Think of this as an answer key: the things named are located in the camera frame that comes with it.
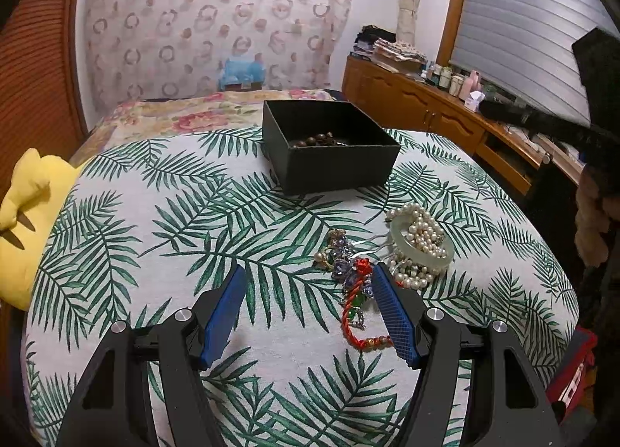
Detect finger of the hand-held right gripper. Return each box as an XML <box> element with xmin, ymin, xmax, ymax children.
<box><xmin>479</xmin><ymin>99</ymin><xmax>594</xmax><ymax>145</ymax></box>

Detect dark folded clothes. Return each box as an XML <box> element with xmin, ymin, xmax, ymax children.
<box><xmin>356</xmin><ymin>26</ymin><xmax>398</xmax><ymax>48</ymax></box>

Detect black jewelry box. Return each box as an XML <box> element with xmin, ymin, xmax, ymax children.
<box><xmin>262</xmin><ymin>99</ymin><xmax>402</xmax><ymax>196</ymax></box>

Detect red cord bracelet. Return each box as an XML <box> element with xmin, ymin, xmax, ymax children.
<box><xmin>340</xmin><ymin>257</ymin><xmax>394</xmax><ymax>353</ymax></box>

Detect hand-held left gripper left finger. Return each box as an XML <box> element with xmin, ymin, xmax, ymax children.
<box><xmin>54</xmin><ymin>260</ymin><xmax>249</xmax><ymax>447</ymax></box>

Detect brown bead bracelet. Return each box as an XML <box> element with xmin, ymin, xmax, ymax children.
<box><xmin>289</xmin><ymin>133</ymin><xmax>340</xmax><ymax>150</ymax></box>

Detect green bead jewelry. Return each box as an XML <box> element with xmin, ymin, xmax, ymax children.
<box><xmin>341</xmin><ymin>292</ymin><xmax>375</xmax><ymax>332</ymax></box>

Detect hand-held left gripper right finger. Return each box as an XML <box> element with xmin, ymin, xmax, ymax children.
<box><xmin>370</xmin><ymin>262</ymin><xmax>567</xmax><ymax>447</ymax></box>

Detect yellow plush toy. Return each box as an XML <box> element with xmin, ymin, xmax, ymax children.
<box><xmin>0</xmin><ymin>148</ymin><xmax>90</xmax><ymax>311</ymax></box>

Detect wooden sideboard cabinet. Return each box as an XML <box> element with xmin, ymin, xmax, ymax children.
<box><xmin>341</xmin><ymin>56</ymin><xmax>589</xmax><ymax>196</ymax></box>

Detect palm leaf printed cloth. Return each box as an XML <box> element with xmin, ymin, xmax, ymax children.
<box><xmin>22</xmin><ymin>126</ymin><xmax>580</xmax><ymax>447</ymax></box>

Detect circle patterned curtain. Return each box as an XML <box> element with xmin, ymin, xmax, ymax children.
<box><xmin>82</xmin><ymin>0</ymin><xmax>352</xmax><ymax>113</ymax></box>

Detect pale jade bangle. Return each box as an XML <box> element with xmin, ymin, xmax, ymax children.
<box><xmin>390</xmin><ymin>216</ymin><xmax>456</xmax><ymax>266</ymax></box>

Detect blue plush toy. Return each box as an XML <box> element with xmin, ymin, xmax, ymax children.
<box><xmin>219</xmin><ymin>56</ymin><xmax>267</xmax><ymax>89</ymax></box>

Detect row of toiletry bottles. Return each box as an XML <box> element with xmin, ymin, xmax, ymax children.
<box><xmin>425</xmin><ymin>64</ymin><xmax>465</xmax><ymax>95</ymax></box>

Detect floral blanket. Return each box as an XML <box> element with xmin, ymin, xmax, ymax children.
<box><xmin>68</xmin><ymin>88</ymin><xmax>350</xmax><ymax>167</ymax></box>

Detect floral folded cloth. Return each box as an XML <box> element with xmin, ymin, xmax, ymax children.
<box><xmin>373</xmin><ymin>38</ymin><xmax>429</xmax><ymax>66</ymax></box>

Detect pearl necklace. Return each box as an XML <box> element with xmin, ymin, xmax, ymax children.
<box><xmin>385</xmin><ymin>203</ymin><xmax>449</xmax><ymax>290</ymax></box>

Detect red box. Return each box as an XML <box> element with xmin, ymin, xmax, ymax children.
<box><xmin>545</xmin><ymin>328</ymin><xmax>599</xmax><ymax>426</ymax></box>

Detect purple crystal hair comb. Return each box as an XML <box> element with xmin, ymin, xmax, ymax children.
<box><xmin>315</xmin><ymin>229</ymin><xmax>394</xmax><ymax>305</ymax></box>

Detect grey window blind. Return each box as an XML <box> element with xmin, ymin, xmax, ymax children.
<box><xmin>448</xmin><ymin>0</ymin><xmax>620</xmax><ymax>126</ymax></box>

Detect person's right hand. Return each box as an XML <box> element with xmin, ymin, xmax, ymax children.
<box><xmin>575</xmin><ymin>168</ymin><xmax>608</xmax><ymax>266</ymax></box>

